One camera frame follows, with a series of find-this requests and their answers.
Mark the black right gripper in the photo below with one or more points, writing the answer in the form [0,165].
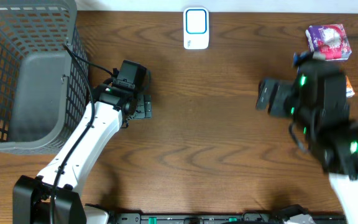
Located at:
[282,88]

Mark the grey plastic mesh basket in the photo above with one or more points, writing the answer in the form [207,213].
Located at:
[43,92]

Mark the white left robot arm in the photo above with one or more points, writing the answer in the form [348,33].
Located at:
[54,195]

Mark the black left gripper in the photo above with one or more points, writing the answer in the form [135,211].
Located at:
[142,107]

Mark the white barcode scanner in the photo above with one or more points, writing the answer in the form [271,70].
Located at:
[195,28]

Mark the orange snack packet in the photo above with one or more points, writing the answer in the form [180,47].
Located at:
[349,89]

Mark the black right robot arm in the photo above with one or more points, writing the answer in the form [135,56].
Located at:
[317,106]

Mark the purple tissue pack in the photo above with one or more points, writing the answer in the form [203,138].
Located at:
[330,42]

